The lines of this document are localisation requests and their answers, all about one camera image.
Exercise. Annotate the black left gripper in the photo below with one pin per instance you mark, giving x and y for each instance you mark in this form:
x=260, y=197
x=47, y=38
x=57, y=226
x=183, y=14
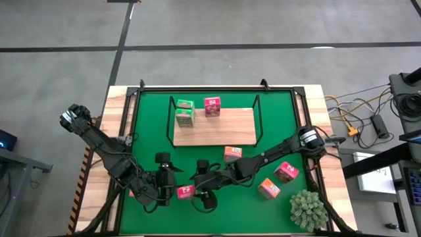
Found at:
x=166, y=181

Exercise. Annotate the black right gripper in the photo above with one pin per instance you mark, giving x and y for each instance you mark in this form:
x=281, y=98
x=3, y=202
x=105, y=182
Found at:
x=210, y=181

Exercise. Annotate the red Froot Loops cereal box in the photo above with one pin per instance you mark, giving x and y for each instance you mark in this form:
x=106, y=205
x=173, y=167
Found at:
x=185, y=192
x=287, y=172
x=212, y=107

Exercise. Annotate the green Apple Jacks cereal box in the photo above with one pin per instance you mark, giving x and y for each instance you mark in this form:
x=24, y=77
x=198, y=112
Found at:
x=185, y=104
x=185, y=119

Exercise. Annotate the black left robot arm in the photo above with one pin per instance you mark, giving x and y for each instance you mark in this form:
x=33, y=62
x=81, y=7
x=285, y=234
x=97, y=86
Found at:
x=95, y=138

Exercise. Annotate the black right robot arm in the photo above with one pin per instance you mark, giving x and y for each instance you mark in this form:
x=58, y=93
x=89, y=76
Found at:
x=279, y=149

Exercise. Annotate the green table mat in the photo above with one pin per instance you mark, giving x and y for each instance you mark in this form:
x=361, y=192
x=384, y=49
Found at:
x=230, y=217

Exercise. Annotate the yellow black hazard tape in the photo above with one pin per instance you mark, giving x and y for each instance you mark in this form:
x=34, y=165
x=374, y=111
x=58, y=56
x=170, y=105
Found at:
x=76, y=204

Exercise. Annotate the pale green artificial plant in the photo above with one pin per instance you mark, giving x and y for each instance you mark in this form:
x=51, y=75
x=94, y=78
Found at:
x=307, y=210

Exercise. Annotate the gray side table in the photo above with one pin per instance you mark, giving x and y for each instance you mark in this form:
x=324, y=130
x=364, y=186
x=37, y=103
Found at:
x=19, y=161

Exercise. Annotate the black device with blue light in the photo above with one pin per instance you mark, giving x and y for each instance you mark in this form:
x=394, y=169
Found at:
x=7, y=140

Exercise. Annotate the white board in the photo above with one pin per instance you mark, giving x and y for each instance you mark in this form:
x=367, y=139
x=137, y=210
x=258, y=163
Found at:
x=375, y=177

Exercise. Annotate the black diagonal beam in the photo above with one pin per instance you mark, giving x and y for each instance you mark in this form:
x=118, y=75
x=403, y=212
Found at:
x=378, y=161

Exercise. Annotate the black power brick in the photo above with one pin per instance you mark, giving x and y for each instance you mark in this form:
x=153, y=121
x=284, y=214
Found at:
x=380, y=126

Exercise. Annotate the small black floor object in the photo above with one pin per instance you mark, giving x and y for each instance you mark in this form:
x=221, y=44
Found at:
x=392, y=226

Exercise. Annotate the black keyboard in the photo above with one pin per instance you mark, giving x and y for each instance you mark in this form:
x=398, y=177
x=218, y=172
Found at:
x=413, y=184

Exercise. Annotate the gray equipment stand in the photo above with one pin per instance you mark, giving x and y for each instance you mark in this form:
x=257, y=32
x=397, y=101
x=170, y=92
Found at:
x=399, y=82

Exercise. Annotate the wooden shelf with black frame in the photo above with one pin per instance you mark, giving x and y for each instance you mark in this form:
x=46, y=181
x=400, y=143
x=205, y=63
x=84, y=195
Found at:
x=217, y=131

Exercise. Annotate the black rig frame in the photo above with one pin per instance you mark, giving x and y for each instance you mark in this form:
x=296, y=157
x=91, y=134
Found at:
x=213, y=88

